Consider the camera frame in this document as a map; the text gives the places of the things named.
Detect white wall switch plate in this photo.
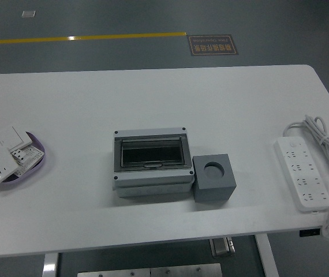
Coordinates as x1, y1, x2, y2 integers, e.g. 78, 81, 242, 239
0, 126, 34, 151

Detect white power strip cable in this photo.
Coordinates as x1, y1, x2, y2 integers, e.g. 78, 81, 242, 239
282, 114, 329, 231

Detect white plate with ribbed back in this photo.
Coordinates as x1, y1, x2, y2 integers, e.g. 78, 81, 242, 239
13, 144, 44, 177

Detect purple tray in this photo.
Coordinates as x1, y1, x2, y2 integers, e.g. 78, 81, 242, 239
0, 131, 46, 191

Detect black table control box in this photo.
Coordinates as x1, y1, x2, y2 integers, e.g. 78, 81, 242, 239
299, 226, 329, 238

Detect silver metal bracket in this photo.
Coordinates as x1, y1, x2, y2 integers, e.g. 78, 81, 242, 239
210, 237, 236, 257

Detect grey cube with round hole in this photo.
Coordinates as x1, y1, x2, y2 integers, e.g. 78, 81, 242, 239
192, 152, 237, 204

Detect small white switch module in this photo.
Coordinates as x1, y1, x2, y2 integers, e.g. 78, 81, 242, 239
10, 148, 28, 166

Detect brown floor sign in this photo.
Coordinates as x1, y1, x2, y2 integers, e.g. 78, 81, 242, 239
188, 34, 239, 57

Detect grey electrical box clear lid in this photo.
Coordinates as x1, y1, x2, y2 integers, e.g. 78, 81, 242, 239
111, 126, 195, 199

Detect grey metal base plate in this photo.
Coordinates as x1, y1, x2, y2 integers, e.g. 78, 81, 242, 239
77, 263, 223, 277

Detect white power strip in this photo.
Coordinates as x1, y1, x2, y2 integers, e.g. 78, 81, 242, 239
274, 136, 329, 214

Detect white table leg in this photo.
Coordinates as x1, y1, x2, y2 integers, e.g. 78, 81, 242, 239
253, 234, 279, 277
42, 253, 59, 277

